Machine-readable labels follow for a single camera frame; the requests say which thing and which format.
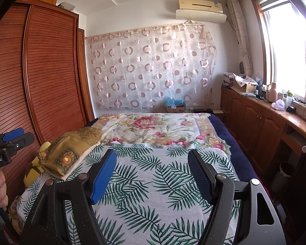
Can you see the golden patterned garment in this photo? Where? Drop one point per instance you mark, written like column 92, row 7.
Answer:
column 66, row 155

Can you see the floral blanket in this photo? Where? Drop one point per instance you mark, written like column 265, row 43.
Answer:
column 148, row 127

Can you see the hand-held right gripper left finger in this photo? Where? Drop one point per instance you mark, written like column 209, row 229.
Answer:
column 103, row 176

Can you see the white and pink container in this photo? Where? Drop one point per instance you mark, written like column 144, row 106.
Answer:
column 278, row 106

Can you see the dark oval ornament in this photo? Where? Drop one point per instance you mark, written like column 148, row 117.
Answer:
column 241, row 67

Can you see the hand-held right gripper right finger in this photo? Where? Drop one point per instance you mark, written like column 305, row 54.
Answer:
column 201, row 178

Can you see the cardboard box with blue bags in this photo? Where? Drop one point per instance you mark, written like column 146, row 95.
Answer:
column 176, row 108

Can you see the wooden louvered wardrobe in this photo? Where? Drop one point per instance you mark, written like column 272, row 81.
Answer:
column 53, row 69

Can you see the floral pillow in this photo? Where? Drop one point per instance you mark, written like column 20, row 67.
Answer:
column 15, row 211

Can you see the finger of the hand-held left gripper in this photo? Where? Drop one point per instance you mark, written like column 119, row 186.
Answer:
column 24, row 140
column 14, row 134

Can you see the grey storage box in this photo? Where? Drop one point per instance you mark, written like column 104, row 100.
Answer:
column 66, row 6

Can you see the person's left hand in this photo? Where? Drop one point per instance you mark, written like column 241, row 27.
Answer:
column 1, row 196

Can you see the pink bottle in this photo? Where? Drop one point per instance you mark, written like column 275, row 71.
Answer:
column 271, row 93

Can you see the yellow plush toy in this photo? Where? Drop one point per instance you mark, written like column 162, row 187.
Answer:
column 32, row 176

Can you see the grey trash bin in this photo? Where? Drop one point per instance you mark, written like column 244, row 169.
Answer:
column 283, row 176

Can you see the beige patterned window curtain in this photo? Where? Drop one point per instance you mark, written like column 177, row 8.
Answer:
column 241, row 35

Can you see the window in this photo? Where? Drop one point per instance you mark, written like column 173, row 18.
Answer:
column 288, row 56

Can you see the palm leaf print blanket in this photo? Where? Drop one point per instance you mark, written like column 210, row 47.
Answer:
column 148, row 183

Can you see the wall air conditioner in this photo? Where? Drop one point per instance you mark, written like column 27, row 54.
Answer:
column 201, row 15

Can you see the sheer circle-patterned curtain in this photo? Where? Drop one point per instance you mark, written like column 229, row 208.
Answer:
column 148, row 66

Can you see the green-capped bottle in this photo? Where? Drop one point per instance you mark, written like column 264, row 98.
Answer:
column 289, row 100

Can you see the navy bed sheet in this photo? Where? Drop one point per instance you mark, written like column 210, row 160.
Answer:
column 234, row 137

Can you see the patterned fabric box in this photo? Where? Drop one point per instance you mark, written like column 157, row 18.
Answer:
column 229, row 79

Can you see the small black box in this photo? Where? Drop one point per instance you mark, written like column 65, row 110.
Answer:
column 291, row 109

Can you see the open cardboard box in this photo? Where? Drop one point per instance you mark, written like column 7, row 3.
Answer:
column 242, row 88

